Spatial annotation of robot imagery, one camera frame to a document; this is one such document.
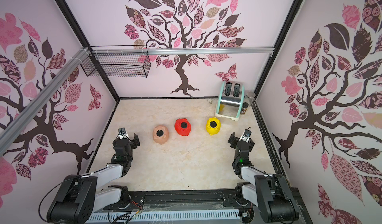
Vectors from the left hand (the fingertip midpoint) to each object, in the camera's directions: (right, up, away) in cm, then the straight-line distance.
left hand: (129, 138), depth 89 cm
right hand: (+69, +3, -2) cm, 69 cm away
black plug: (+33, +8, +4) cm, 34 cm away
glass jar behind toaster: (+79, +26, +14) cm, 84 cm away
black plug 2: (+52, +8, +6) cm, 53 cm away
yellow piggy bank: (+52, +3, +6) cm, 52 cm away
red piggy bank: (+31, +4, +2) cm, 32 cm away
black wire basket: (-8, +49, +6) cm, 50 cm away
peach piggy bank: (+19, -2, +1) cm, 19 cm away
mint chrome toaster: (+63, +23, +6) cm, 68 cm away
